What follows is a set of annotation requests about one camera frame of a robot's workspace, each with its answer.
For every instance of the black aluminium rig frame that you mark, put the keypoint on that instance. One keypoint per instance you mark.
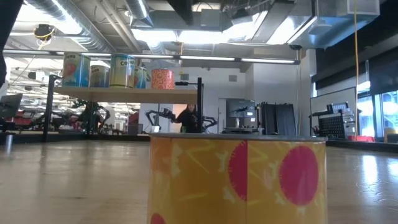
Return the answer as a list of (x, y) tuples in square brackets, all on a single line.
[(367, 145)]

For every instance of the grey monitor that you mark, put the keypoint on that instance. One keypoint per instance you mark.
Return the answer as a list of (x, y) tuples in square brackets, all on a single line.
[(11, 105)]

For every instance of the silver metal post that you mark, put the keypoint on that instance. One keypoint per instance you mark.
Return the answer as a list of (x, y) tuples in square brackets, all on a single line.
[(8, 143)]

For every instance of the background black robot arm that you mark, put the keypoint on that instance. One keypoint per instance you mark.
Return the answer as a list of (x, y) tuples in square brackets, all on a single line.
[(90, 115), (163, 114)]

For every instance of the blue tomato can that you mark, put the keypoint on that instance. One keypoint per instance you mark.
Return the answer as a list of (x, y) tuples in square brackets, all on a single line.
[(76, 70), (141, 79)]

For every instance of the grey partition board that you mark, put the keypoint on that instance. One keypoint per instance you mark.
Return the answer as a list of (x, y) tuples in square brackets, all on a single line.
[(332, 96)]

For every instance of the yellow bin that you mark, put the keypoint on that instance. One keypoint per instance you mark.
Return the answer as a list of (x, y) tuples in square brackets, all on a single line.
[(391, 132)]

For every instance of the silver spiral air duct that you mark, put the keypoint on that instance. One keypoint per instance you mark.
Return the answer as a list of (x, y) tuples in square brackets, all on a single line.
[(77, 28), (138, 11)]

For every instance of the black background gantry frame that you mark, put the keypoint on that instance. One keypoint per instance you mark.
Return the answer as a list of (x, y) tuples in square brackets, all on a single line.
[(183, 83)]

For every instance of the black pegboard rack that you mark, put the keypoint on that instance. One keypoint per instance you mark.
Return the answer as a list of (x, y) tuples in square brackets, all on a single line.
[(334, 126)]

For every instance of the person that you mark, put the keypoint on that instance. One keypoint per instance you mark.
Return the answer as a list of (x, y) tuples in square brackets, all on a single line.
[(189, 119)]

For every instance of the black ceiling camera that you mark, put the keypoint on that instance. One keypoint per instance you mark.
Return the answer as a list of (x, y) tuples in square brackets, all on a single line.
[(295, 47)]

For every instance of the orange patterned can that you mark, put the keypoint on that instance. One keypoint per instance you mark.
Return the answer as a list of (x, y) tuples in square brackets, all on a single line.
[(162, 79)]

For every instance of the black folding panel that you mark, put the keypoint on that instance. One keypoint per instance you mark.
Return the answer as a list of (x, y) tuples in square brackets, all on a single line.
[(280, 118)]

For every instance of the window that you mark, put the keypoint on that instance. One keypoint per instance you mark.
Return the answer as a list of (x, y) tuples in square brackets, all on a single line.
[(367, 115)]

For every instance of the blue can with pale picture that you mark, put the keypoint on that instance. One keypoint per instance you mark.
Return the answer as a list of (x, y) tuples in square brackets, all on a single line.
[(99, 77)]

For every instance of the black monitor screen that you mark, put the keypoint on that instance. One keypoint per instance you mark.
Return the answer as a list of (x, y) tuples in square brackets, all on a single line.
[(241, 107)]

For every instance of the yellow can with red circles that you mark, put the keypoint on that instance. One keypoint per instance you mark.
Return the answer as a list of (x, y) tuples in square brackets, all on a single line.
[(217, 186)]

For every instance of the red bins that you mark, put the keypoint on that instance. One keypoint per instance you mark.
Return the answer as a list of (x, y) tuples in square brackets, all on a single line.
[(360, 138)]

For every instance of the grey wall vent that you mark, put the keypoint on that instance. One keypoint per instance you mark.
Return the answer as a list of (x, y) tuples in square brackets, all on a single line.
[(232, 78), (184, 76)]

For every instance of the silver rectangular air duct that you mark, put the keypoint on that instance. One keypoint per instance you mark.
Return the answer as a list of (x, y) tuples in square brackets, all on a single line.
[(335, 25)]

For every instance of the white bottle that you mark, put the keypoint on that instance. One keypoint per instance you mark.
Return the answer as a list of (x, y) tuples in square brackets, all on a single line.
[(237, 122)]

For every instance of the long ceiling light fixture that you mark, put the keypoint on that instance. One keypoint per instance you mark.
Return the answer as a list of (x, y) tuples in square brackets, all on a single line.
[(205, 58)]

